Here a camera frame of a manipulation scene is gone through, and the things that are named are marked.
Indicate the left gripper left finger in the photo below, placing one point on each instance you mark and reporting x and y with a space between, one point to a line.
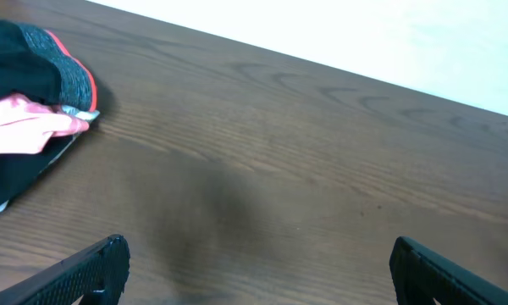
96 275

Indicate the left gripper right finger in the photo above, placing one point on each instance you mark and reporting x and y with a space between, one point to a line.
422 276

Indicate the black leggings red waistband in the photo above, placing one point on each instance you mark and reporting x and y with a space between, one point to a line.
36 64

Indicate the black folded garment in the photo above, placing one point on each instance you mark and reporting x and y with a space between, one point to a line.
19 171

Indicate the pink crumpled garment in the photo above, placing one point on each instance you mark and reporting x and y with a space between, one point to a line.
27 126

